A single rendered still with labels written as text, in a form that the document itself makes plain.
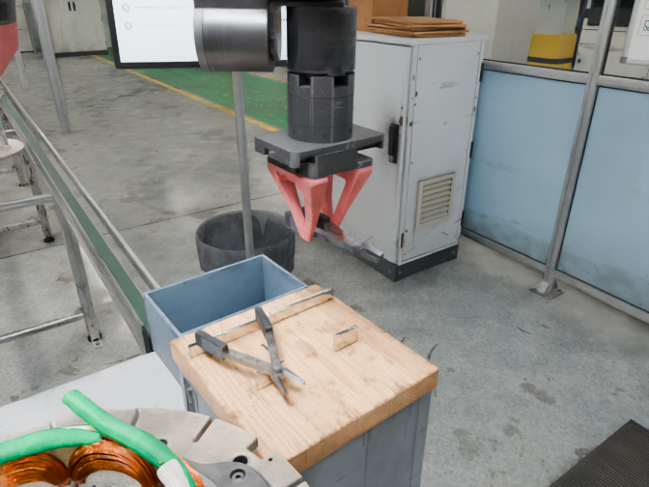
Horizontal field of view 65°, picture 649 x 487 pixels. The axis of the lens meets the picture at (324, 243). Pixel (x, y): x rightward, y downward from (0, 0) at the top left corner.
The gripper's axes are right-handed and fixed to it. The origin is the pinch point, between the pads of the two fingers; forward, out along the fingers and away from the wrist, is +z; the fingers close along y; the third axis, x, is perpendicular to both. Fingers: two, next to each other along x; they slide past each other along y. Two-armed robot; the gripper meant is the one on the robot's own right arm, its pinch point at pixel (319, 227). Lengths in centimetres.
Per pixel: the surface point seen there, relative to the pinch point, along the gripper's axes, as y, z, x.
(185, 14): -23, -15, -77
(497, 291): -182, 119, -83
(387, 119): -146, 36, -135
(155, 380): 8, 41, -36
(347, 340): -0.4, 11.0, 4.4
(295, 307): 0.5, 11.0, -3.5
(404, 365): -2.9, 11.7, 10.1
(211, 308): 3.9, 17.6, -18.0
